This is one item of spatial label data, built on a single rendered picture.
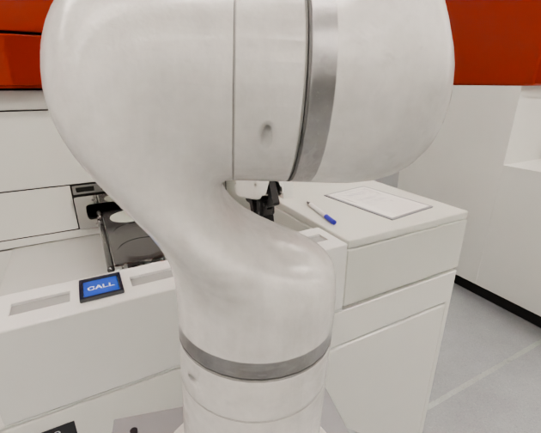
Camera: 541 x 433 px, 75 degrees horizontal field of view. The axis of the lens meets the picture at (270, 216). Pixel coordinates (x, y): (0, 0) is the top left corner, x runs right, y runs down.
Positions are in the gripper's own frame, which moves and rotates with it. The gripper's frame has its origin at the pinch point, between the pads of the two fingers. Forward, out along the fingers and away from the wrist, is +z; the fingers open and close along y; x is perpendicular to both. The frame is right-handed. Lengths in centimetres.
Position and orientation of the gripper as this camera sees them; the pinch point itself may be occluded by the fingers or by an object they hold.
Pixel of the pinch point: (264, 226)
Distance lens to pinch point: 60.4
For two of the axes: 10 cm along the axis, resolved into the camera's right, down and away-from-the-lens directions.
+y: 4.6, 1.1, -8.8
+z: 1.0, 9.8, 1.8
